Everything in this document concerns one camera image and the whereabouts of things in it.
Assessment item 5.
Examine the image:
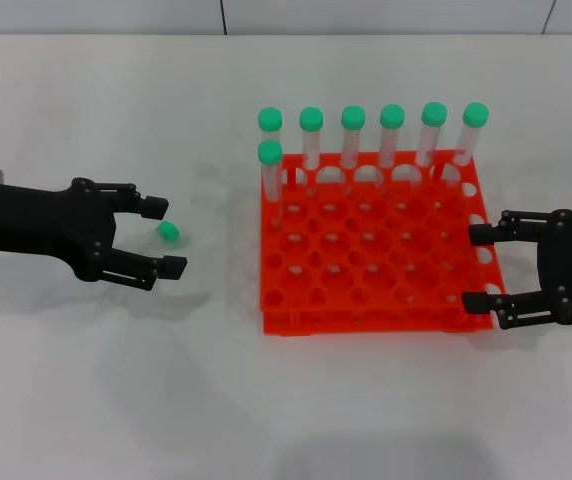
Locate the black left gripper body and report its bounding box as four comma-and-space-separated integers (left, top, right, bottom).
0, 177, 120, 284

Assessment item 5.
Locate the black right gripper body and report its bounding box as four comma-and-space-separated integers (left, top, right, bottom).
535, 209, 572, 327

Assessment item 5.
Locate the clear test tube green cap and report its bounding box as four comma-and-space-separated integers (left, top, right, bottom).
379, 103, 407, 170
130, 219, 183, 249
258, 106, 285, 146
341, 104, 367, 171
258, 140, 285, 229
453, 101, 491, 169
299, 106, 325, 174
420, 101, 449, 169

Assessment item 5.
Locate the orange plastic test tube rack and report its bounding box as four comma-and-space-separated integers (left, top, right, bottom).
258, 148, 508, 337

